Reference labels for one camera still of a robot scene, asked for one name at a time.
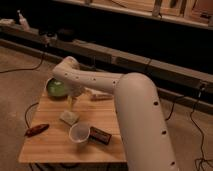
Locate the wooden table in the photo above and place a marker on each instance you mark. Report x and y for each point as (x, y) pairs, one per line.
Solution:
(54, 145)

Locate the white rectangular box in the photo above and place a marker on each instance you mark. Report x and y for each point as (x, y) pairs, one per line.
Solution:
(100, 97)

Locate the green bowl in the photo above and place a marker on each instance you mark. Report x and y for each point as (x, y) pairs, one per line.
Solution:
(56, 89)

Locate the black device on ledge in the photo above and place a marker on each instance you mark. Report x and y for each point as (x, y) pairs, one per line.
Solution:
(66, 35)

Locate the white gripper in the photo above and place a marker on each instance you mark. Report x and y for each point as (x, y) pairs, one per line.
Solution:
(74, 90)

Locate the clear plastic cup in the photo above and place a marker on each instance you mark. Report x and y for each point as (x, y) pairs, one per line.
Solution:
(79, 133)

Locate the white sponge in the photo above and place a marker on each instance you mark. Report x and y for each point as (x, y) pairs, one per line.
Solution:
(69, 117)

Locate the white spray bottle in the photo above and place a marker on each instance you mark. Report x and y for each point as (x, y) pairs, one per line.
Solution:
(23, 21)

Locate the dark snack bar package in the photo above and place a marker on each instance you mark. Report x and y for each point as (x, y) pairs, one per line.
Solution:
(100, 135)

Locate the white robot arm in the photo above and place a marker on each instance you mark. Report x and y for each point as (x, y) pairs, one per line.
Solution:
(142, 125)

